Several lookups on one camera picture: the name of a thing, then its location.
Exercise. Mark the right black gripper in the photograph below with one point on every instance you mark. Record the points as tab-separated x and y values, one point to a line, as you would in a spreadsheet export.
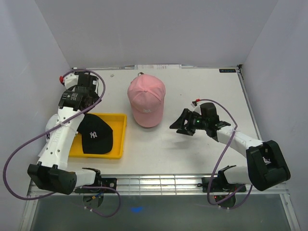
178	124

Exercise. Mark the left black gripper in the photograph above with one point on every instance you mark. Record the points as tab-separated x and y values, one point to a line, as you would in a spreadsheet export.
96	96

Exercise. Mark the black NY baseball cap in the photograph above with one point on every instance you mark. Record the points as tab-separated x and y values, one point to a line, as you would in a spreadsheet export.
96	135

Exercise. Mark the pink baseball cap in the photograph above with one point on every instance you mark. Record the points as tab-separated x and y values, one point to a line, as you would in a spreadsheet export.
146	95

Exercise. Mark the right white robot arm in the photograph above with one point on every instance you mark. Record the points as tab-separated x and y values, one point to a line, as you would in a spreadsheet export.
266	165

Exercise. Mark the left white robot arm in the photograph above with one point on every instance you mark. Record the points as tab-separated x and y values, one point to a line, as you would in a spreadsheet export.
50	173

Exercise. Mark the yellow plastic tray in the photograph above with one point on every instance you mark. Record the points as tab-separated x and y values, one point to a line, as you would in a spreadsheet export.
118	123

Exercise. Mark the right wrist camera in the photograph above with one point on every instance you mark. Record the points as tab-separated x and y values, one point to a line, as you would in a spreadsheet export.
195	106

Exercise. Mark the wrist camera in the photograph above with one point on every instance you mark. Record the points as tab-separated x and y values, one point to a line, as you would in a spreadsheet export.
69	81
195	106

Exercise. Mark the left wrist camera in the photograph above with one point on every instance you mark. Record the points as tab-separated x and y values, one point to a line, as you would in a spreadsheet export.
69	81

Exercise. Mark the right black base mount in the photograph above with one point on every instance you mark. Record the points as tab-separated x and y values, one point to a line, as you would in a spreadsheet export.
217	186

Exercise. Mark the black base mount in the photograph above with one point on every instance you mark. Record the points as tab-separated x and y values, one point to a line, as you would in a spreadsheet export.
104	182
217	186

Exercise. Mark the aluminium front rail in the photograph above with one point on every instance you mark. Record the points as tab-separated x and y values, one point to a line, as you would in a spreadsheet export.
162	185

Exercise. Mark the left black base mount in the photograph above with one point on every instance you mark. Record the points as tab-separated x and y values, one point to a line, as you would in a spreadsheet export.
104	182

